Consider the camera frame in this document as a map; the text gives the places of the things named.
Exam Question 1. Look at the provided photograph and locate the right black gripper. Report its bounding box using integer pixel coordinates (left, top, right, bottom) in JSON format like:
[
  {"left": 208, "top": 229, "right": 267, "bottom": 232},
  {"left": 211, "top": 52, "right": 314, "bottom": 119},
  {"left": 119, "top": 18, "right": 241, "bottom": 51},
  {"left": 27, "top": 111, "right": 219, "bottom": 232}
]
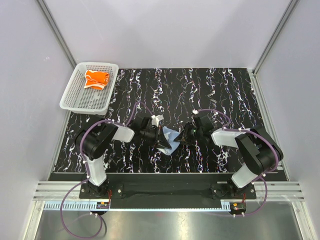
[{"left": 174, "top": 122, "right": 203, "bottom": 146}]

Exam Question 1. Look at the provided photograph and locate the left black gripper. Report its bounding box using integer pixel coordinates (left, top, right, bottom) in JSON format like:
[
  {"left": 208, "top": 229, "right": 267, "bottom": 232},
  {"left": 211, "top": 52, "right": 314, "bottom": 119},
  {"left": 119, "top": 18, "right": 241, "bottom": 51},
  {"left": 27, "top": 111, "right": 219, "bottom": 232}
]
[{"left": 140, "top": 125, "right": 171, "bottom": 150}]

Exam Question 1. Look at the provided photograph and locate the light blue towel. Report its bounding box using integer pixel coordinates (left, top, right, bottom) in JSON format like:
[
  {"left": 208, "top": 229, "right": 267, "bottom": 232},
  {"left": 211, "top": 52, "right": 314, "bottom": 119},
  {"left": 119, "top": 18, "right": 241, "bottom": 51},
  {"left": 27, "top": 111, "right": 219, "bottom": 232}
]
[{"left": 157, "top": 126, "right": 180, "bottom": 156}]

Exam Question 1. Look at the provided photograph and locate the orange white patterned towel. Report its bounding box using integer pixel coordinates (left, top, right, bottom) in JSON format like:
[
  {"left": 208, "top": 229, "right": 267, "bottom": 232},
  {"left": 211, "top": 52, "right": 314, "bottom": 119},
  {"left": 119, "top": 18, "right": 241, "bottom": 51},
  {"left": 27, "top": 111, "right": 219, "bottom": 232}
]
[{"left": 84, "top": 70, "right": 110, "bottom": 90}]

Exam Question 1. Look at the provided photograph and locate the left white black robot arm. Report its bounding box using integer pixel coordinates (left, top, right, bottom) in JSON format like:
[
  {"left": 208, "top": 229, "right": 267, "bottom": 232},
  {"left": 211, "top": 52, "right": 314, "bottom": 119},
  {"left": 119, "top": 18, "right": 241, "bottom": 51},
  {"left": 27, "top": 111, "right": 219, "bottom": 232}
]
[{"left": 74, "top": 115, "right": 173, "bottom": 198}]

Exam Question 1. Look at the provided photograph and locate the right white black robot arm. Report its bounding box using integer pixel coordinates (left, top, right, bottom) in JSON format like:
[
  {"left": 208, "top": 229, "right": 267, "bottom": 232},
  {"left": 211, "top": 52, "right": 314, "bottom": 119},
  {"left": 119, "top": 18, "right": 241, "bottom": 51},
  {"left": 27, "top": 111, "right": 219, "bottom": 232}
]
[{"left": 174, "top": 116, "right": 284, "bottom": 199}]

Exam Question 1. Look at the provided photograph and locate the black marble pattern mat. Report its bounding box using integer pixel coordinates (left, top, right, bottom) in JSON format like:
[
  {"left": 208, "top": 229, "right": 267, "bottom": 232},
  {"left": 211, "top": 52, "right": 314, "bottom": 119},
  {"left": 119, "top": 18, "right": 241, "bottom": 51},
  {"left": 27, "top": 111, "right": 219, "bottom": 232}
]
[{"left": 53, "top": 67, "right": 285, "bottom": 174}]

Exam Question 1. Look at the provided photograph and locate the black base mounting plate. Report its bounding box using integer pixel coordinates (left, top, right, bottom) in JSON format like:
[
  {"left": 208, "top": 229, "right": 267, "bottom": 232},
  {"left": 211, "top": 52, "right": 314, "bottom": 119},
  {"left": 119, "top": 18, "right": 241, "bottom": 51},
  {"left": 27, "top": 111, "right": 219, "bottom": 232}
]
[{"left": 79, "top": 173, "right": 256, "bottom": 200}]

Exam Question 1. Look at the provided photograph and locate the left small electronics box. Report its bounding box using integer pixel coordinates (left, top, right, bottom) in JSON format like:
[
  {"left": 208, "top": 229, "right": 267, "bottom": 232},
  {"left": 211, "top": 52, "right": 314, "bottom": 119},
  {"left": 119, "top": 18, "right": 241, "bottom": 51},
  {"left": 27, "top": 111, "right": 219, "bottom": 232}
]
[{"left": 96, "top": 201, "right": 110, "bottom": 210}]

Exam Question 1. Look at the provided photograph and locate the small electronics box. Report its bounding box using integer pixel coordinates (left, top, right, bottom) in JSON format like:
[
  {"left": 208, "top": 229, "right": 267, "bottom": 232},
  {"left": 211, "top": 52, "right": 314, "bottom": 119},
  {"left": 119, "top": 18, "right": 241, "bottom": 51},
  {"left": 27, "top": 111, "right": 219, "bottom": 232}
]
[
  {"left": 96, "top": 201, "right": 110, "bottom": 210},
  {"left": 230, "top": 202, "right": 247, "bottom": 212}
]

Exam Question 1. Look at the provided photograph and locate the white plastic basket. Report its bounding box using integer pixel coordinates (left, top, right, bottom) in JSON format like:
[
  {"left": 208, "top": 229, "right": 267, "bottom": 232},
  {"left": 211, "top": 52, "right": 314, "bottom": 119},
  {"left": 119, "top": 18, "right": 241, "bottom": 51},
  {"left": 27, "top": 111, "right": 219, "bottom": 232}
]
[{"left": 59, "top": 62, "right": 119, "bottom": 116}]

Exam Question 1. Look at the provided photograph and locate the right small electronics box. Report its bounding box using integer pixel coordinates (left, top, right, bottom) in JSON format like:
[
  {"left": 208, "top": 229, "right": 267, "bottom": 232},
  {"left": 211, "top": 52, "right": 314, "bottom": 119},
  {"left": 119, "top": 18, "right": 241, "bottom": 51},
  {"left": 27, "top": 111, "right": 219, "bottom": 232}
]
[{"left": 230, "top": 202, "right": 247, "bottom": 212}]

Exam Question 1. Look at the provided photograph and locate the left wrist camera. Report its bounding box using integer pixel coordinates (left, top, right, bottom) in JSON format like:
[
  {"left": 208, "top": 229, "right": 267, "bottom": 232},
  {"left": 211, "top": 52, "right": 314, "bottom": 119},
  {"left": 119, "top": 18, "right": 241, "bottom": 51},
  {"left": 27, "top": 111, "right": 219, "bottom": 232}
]
[{"left": 151, "top": 115, "right": 164, "bottom": 127}]

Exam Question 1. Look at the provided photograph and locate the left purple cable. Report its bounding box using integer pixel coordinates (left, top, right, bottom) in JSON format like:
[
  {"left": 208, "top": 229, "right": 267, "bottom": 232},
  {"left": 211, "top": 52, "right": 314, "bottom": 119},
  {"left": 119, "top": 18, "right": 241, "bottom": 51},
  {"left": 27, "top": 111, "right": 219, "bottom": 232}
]
[{"left": 59, "top": 101, "right": 153, "bottom": 240}]

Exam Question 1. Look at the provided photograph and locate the purple cable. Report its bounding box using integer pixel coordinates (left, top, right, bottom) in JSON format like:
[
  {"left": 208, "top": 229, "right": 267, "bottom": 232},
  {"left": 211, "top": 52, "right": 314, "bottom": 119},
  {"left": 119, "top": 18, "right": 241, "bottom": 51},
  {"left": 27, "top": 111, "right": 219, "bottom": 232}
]
[
  {"left": 194, "top": 108, "right": 280, "bottom": 218},
  {"left": 59, "top": 101, "right": 153, "bottom": 240}
]

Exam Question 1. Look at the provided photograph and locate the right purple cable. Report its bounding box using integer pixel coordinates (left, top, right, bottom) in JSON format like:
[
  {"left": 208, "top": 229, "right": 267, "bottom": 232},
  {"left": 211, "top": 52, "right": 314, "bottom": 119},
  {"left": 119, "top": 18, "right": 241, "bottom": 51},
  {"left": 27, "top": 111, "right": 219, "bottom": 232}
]
[{"left": 194, "top": 108, "right": 280, "bottom": 218}]

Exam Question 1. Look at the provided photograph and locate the slotted cable duct rail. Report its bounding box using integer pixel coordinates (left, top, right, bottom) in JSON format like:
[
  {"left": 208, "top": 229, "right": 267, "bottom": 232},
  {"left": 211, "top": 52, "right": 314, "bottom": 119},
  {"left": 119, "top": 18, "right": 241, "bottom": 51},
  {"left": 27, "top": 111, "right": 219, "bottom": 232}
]
[{"left": 43, "top": 200, "right": 231, "bottom": 212}]

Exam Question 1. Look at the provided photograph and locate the aluminium frame rail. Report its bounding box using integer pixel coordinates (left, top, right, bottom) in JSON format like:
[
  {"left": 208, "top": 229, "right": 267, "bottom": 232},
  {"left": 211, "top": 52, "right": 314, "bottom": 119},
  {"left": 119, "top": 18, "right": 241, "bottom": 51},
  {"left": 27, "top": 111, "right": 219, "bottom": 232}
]
[{"left": 33, "top": 181, "right": 305, "bottom": 202}]

